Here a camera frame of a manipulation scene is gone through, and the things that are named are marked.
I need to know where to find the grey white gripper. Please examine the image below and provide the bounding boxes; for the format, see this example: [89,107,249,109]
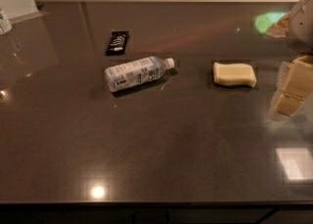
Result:
[269,0,313,117]

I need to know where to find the blue plastic water bottle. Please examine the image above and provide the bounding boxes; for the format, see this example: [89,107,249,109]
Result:
[104,57,175,92]

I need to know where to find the yellow sponge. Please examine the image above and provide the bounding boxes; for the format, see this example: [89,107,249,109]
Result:
[213,63,257,87]

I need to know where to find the black snack bar wrapper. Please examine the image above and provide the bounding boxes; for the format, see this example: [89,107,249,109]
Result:
[106,31,129,56]

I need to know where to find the white container at left edge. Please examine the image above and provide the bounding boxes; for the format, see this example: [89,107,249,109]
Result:
[0,8,13,35]

